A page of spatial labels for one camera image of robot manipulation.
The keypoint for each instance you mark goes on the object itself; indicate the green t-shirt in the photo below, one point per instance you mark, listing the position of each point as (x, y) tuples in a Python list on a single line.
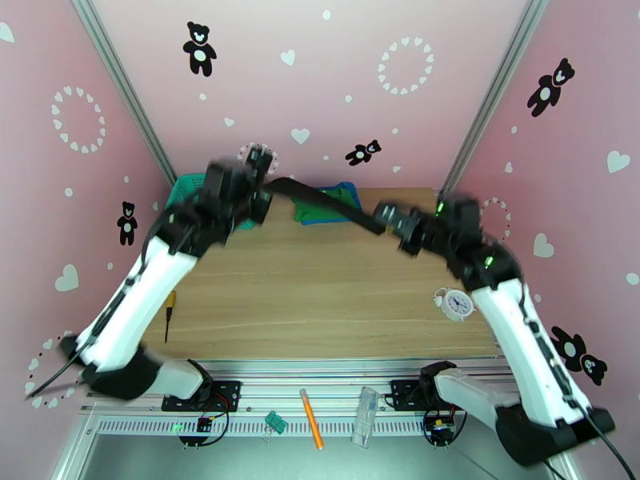
[(310, 211)]

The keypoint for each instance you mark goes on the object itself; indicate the black garment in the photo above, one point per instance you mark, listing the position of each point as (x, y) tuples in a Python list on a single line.
[(320, 201)]

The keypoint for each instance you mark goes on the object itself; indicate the blue t-shirt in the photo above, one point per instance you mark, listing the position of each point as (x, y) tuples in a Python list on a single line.
[(356, 193)]

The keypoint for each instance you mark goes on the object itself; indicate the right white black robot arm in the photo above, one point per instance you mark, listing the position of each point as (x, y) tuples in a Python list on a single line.
[(530, 353)]

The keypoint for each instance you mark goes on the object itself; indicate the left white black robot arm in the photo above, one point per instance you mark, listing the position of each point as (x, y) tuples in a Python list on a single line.
[(135, 303)]

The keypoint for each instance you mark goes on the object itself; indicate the teal plastic basket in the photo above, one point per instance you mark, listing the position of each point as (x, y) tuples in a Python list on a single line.
[(190, 182)]

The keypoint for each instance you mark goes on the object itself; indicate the white alarm clock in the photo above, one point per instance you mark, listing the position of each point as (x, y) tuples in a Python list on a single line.
[(457, 303)]

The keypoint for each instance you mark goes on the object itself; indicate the small upright bear sticker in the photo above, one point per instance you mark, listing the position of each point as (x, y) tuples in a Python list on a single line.
[(131, 237)]

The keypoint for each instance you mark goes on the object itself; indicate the large tilted bear sticker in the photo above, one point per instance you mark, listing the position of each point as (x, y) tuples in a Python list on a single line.
[(536, 108)]

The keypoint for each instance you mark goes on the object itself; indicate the upside down bear sticker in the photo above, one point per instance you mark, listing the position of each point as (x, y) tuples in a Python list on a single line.
[(595, 371)]

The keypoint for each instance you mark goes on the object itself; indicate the circuit board with yellow connector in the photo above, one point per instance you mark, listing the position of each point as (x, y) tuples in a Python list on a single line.
[(440, 427)]

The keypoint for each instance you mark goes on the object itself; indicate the clear plastic case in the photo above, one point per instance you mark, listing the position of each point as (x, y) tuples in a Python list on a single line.
[(365, 418)]

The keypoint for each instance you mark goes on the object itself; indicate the green binder clip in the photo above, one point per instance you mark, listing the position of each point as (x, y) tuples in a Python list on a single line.
[(280, 427), (272, 417)]

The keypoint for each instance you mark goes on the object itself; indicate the small black circuit board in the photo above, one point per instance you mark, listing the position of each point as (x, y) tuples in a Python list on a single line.
[(203, 424)]

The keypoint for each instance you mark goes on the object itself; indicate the orange pen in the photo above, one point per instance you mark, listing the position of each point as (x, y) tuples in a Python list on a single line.
[(311, 418)]

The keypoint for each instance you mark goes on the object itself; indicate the aluminium frame post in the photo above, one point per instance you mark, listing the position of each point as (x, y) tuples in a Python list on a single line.
[(496, 88), (125, 88)]

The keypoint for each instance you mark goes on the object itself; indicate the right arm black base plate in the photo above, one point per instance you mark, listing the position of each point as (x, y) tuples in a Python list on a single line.
[(405, 391)]

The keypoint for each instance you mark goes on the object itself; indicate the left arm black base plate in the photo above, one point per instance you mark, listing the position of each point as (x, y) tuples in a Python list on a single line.
[(225, 391)]

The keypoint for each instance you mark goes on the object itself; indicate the aluminium base frame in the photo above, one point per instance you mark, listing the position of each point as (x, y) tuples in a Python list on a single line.
[(325, 378)]

